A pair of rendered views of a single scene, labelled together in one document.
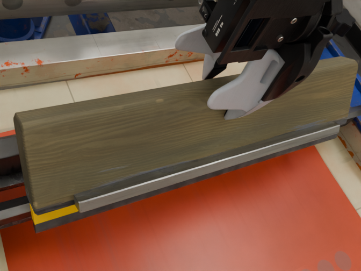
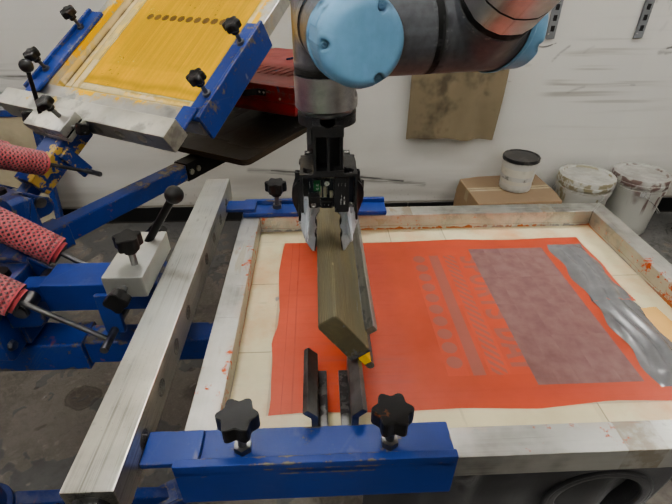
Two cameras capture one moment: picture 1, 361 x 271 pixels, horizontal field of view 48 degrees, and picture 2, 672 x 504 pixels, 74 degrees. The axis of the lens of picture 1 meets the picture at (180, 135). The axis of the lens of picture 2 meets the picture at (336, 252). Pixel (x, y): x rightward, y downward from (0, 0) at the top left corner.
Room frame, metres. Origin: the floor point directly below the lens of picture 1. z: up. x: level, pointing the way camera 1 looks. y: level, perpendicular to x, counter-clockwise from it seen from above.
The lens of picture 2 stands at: (-0.17, 0.35, 1.45)
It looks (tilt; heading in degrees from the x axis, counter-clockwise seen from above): 34 degrees down; 319
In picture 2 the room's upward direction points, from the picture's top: straight up
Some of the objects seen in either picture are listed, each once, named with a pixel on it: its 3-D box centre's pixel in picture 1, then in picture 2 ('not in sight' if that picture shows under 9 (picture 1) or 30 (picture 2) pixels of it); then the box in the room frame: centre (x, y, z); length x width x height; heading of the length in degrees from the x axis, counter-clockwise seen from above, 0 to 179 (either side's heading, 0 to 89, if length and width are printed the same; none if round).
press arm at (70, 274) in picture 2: not in sight; (109, 285); (0.48, 0.26, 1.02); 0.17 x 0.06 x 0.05; 52
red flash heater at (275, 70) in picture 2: not in sight; (286, 76); (1.31, -0.68, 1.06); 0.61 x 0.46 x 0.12; 112
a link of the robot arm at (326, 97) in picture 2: not in sight; (328, 92); (0.25, 0.00, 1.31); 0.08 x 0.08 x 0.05
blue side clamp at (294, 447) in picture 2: not in sight; (317, 459); (0.06, 0.18, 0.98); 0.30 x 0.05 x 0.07; 52
